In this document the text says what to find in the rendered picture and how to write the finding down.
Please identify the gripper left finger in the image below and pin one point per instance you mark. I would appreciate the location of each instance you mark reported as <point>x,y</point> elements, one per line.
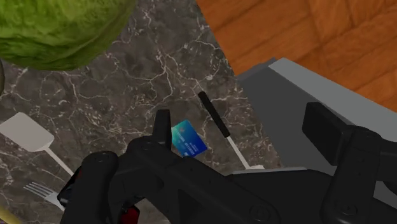
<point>145,173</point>

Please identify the silver fork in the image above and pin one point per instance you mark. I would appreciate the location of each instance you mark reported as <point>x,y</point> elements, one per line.
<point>49,194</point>

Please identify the grey robot stand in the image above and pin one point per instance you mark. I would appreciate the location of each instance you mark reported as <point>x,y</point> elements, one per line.
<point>279,118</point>

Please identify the red small object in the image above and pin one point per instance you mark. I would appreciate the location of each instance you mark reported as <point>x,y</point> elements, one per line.
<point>130,215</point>

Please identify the green lettuce head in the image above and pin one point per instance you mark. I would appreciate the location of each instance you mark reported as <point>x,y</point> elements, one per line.
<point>59,31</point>

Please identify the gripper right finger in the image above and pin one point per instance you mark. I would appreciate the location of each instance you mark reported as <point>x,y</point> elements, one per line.
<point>356,155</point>

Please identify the yellow curved object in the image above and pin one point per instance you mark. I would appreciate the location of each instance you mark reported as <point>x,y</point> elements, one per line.
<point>7,217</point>

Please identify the white spatula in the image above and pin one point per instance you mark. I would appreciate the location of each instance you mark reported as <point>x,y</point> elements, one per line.
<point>26,131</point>

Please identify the blue plastic card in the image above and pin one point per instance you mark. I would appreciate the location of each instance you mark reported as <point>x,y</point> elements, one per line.
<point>187,139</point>

